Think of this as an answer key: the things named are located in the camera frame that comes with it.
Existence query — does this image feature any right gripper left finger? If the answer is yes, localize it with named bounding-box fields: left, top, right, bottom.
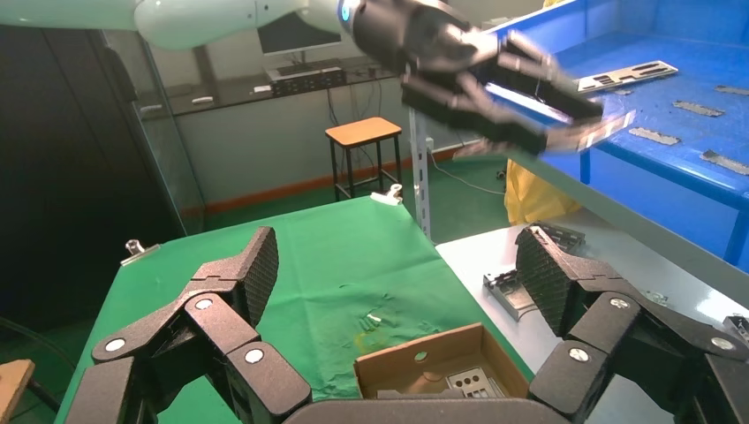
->
left=64, top=226, right=314, bottom=424

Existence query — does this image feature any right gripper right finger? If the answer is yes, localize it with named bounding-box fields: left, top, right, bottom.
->
left=514, top=224, right=749, bottom=424

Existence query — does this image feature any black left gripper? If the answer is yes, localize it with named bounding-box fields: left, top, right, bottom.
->
left=350, top=0, right=605, bottom=156

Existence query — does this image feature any silver IO shield plate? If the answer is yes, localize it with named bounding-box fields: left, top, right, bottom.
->
left=547, top=109, right=637, bottom=155
left=447, top=367, right=505, bottom=401
left=576, top=59, right=680, bottom=95

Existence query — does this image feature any blue plastic tray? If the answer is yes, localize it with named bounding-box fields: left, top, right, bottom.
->
left=480, top=0, right=749, bottom=268

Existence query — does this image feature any shallow brown cardboard box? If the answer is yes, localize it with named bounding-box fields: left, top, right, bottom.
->
left=353, top=322, right=532, bottom=402

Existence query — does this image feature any black equipment box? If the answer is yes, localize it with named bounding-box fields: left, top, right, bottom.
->
left=269, top=67, right=347, bottom=98

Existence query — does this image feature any white ribbed shelf deck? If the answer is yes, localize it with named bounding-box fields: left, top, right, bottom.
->
left=456, top=140, right=749, bottom=307

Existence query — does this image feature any yellow plastic bag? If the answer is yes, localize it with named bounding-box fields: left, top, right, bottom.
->
left=503, top=157, right=584, bottom=227

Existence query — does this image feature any silver binder clip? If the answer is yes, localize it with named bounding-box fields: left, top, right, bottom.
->
left=119, top=238, right=161, bottom=268
left=369, top=183, right=405, bottom=208

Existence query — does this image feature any green table cloth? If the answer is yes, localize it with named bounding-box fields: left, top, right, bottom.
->
left=55, top=195, right=534, bottom=424

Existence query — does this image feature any long metal channel strip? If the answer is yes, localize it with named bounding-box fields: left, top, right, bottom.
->
left=723, top=314, right=749, bottom=347

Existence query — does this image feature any white flat shelf board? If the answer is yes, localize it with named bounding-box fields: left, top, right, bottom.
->
left=435, top=208, right=749, bottom=424

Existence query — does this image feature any stool with orange seat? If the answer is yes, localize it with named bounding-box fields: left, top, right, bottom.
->
left=324, top=116, right=405, bottom=202

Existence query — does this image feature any black keyboard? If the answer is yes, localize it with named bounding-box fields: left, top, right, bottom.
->
left=275, top=58, right=342, bottom=75

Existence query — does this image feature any dark glass cabinet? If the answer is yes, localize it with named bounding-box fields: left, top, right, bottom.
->
left=0, top=26, right=207, bottom=329

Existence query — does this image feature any black computer monitor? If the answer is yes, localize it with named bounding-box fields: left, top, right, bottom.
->
left=256, top=12, right=344, bottom=57

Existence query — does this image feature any white floor cable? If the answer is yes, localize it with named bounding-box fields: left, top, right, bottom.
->
left=429, top=150, right=508, bottom=198

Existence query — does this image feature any white perforated rack post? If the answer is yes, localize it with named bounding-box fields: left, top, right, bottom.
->
left=408, top=110, right=433, bottom=239

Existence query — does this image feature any black cable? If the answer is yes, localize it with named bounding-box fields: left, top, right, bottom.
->
left=0, top=315, right=79, bottom=411

